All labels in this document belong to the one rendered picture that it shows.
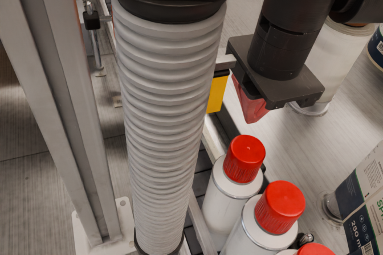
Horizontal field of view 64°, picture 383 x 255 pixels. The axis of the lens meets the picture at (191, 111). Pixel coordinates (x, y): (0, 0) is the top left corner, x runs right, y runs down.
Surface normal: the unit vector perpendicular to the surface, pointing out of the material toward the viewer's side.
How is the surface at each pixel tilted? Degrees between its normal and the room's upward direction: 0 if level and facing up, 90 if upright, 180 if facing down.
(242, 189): 41
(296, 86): 1
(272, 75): 91
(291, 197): 3
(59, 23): 90
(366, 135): 0
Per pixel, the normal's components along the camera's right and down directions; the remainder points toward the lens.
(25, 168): 0.10, -0.66
